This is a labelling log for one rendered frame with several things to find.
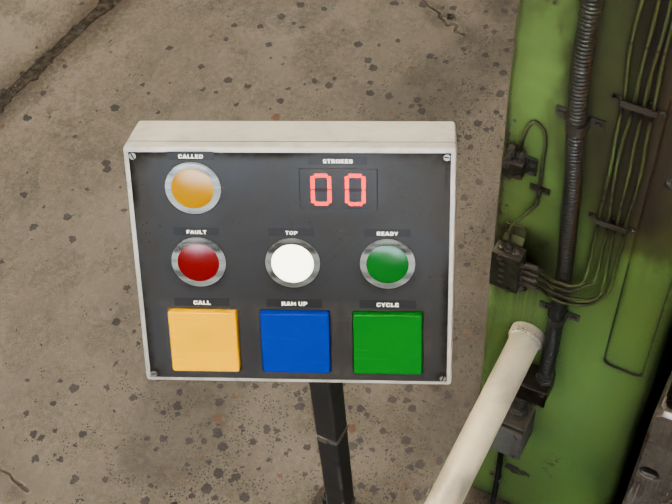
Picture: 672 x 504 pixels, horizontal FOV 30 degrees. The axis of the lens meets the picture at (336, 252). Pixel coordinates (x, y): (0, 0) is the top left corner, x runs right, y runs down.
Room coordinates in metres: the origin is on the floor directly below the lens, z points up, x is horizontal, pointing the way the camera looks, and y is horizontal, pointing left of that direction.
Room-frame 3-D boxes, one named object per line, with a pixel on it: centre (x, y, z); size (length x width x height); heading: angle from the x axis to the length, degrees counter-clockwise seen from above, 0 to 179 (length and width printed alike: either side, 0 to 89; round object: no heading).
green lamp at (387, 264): (0.72, -0.05, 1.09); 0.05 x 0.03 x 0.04; 58
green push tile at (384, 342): (0.68, -0.05, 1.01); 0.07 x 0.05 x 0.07; 83
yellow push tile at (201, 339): (0.70, 0.15, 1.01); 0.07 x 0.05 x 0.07; 83
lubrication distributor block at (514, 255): (0.89, -0.23, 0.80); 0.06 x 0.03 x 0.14; 58
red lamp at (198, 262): (0.74, 0.15, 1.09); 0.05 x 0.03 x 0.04; 58
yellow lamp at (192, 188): (0.79, 0.14, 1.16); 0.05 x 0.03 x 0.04; 58
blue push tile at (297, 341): (0.69, 0.05, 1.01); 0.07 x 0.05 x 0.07; 83
